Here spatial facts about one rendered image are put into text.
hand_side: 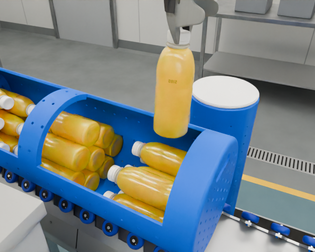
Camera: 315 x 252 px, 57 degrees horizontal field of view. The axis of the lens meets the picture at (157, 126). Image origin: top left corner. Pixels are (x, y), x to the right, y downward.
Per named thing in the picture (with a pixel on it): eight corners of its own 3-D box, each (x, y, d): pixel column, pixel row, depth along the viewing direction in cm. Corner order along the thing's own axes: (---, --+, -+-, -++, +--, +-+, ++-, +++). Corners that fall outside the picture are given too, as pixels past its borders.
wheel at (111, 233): (111, 215, 73) (115, 213, 75) (97, 223, 74) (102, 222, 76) (118, 232, 71) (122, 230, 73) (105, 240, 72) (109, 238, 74)
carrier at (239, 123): (230, 211, 179) (184, 203, 184) (258, 81, 130) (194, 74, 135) (228, 253, 156) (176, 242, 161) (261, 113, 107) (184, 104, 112)
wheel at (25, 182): (28, 174, 85) (33, 173, 87) (17, 181, 86) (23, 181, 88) (33, 187, 83) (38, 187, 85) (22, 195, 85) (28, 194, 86)
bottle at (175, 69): (155, 122, 62) (161, 32, 53) (189, 127, 61) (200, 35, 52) (149, 139, 56) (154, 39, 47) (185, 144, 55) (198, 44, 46)
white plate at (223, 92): (257, 78, 129) (257, 81, 129) (195, 72, 134) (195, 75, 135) (261, 110, 106) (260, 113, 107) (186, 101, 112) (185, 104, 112)
